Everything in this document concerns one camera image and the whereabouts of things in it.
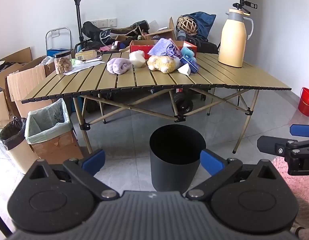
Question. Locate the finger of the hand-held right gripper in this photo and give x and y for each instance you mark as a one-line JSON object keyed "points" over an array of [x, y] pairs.
{"points": [[303, 130], [269, 146]]}

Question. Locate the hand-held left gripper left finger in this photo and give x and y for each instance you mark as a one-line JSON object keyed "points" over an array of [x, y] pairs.
{"points": [[94, 162]]}

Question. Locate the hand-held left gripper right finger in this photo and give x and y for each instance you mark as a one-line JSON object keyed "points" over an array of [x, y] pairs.
{"points": [[212, 165]]}

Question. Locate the black trash bin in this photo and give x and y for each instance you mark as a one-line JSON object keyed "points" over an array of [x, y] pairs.
{"points": [[174, 172]]}

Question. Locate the blue tissue pack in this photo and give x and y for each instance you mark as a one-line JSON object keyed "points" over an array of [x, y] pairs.
{"points": [[190, 63]]}

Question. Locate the yellow white plush toy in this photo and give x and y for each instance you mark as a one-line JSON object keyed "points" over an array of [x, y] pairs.
{"points": [[160, 63]]}

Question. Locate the light blue fluffy duster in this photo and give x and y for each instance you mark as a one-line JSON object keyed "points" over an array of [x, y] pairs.
{"points": [[188, 52]]}

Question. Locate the beige trash can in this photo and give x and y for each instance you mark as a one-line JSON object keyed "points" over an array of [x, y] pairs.
{"points": [[17, 152]]}

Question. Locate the pink fluffy rug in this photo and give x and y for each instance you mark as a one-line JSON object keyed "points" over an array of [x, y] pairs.
{"points": [[304, 187]]}

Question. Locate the red bucket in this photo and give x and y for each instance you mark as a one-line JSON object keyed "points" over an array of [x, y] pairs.
{"points": [[307, 102]]}

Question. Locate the lined cardboard box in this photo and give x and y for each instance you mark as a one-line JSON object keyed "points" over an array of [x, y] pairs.
{"points": [[59, 147]]}

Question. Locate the green plastic bag liner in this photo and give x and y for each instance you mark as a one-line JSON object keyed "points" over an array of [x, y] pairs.
{"points": [[44, 122]]}

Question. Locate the black cart wheel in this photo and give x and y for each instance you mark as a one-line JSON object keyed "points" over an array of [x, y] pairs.
{"points": [[183, 103]]}

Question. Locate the tan folding table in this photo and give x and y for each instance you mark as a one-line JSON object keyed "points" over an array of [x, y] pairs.
{"points": [[219, 76]]}

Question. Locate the white paper sheet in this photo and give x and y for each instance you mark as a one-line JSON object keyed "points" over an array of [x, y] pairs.
{"points": [[82, 67]]}

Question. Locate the white folded paper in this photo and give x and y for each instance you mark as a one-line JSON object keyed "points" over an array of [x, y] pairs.
{"points": [[185, 70]]}

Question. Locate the lavender fluffy cloth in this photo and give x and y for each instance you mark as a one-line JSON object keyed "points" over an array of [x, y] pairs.
{"points": [[118, 66]]}

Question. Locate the small green white object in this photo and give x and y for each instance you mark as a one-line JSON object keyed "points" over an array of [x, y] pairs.
{"points": [[77, 61]]}

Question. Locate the silver foil tray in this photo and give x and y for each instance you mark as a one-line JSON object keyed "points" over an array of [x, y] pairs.
{"points": [[94, 59]]}

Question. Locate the clear snack jar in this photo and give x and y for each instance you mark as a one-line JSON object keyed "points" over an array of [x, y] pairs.
{"points": [[62, 63]]}

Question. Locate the large brown cardboard box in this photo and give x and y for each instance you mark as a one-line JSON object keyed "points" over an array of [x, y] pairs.
{"points": [[24, 85]]}

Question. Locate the pale yellow carton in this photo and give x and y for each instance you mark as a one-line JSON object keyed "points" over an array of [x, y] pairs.
{"points": [[85, 54]]}

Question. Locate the yellow thermos jug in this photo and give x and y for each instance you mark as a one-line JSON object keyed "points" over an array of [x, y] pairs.
{"points": [[232, 42]]}

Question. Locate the white round sponge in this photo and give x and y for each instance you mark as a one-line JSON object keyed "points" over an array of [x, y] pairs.
{"points": [[137, 58]]}

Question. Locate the blue box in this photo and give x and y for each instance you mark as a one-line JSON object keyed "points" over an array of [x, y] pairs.
{"points": [[58, 52]]}

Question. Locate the black suitcase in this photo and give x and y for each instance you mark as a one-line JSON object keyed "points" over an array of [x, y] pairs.
{"points": [[207, 46]]}

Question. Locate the red cardboard box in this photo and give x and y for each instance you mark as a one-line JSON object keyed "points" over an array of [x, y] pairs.
{"points": [[139, 47]]}

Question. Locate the lavender mesh pouch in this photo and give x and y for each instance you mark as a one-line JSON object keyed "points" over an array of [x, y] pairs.
{"points": [[160, 46]]}

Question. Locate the black duffel bag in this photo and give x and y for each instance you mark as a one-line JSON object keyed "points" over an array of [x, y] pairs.
{"points": [[94, 32]]}

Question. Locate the small brown cardboard box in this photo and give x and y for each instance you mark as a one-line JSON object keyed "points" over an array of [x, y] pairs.
{"points": [[17, 55]]}

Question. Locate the blue fabric bag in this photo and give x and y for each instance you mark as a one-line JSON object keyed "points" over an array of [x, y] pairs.
{"points": [[205, 22]]}

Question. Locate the open brown cardboard box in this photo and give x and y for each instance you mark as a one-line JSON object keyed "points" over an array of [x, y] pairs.
{"points": [[164, 33]]}

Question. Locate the rattan ball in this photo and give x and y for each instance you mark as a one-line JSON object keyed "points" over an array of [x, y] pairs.
{"points": [[187, 25]]}

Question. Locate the black hand trolley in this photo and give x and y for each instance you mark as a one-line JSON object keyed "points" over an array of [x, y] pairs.
{"points": [[78, 20]]}

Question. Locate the chrome tube frame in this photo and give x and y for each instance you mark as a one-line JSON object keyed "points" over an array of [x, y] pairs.
{"points": [[58, 28]]}

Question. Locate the white wall socket row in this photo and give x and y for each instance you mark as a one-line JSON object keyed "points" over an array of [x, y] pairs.
{"points": [[104, 22]]}

